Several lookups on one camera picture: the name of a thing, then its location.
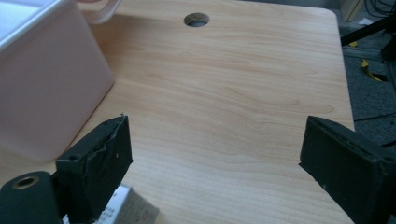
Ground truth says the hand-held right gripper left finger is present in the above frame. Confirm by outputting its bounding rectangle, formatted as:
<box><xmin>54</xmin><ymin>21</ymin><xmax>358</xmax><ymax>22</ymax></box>
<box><xmin>55</xmin><ymin>115</ymin><xmax>134</xmax><ymax>224</ymax></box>

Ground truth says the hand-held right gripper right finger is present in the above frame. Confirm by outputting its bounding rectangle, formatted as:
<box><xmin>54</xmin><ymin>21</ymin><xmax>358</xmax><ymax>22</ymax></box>
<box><xmin>298</xmin><ymin>115</ymin><xmax>396</xmax><ymax>224</ymax></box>

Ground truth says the pink plastic container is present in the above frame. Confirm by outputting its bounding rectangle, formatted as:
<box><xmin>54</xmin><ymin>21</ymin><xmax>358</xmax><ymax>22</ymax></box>
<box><xmin>0</xmin><ymin>0</ymin><xmax>123</xmax><ymax>163</ymax></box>

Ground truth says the white divided tray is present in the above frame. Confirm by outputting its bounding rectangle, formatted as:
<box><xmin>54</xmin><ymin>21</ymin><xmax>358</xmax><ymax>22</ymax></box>
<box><xmin>0</xmin><ymin>0</ymin><xmax>73</xmax><ymax>52</ymax></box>

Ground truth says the yellow tape strip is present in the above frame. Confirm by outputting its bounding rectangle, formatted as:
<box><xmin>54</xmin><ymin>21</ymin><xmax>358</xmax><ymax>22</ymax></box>
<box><xmin>360</xmin><ymin>59</ymin><xmax>389</xmax><ymax>83</ymax></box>

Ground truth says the black stand leg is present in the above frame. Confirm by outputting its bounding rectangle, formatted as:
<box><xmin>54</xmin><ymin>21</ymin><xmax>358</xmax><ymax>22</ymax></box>
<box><xmin>340</xmin><ymin>15</ymin><xmax>396</xmax><ymax>48</ymax></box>

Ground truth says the wooden board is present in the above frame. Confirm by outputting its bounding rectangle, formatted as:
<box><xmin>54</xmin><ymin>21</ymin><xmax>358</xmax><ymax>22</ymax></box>
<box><xmin>339</xmin><ymin>0</ymin><xmax>366</xmax><ymax>22</ymax></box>

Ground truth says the metal floor rail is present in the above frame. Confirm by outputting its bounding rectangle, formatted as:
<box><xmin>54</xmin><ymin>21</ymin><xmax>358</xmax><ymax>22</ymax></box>
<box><xmin>342</xmin><ymin>46</ymin><xmax>385</xmax><ymax>62</ymax></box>

